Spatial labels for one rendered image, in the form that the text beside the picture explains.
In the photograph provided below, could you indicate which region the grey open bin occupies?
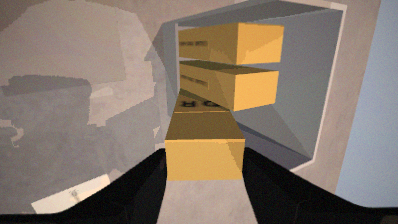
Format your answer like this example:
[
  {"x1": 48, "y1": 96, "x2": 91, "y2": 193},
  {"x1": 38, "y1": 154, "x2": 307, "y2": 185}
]
[{"x1": 162, "y1": 0, "x2": 347, "y2": 173}]

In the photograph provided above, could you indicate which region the tan cardboard box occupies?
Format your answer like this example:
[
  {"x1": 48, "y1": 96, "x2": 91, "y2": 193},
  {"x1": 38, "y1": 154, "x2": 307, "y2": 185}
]
[
  {"x1": 179, "y1": 60, "x2": 279, "y2": 111},
  {"x1": 165, "y1": 88, "x2": 245, "y2": 181}
]

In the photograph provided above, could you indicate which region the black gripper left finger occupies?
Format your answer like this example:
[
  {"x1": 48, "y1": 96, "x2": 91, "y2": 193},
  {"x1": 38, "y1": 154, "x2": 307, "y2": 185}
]
[{"x1": 0, "y1": 148, "x2": 167, "y2": 224}]

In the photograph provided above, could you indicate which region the yellow rectangular box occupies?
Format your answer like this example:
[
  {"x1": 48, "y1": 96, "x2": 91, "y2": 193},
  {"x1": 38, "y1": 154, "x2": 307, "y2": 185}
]
[{"x1": 178, "y1": 23, "x2": 284, "y2": 64}]

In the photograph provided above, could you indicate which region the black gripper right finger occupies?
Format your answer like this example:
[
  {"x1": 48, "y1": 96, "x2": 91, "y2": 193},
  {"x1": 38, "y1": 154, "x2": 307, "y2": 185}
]
[{"x1": 242, "y1": 147, "x2": 398, "y2": 224}]

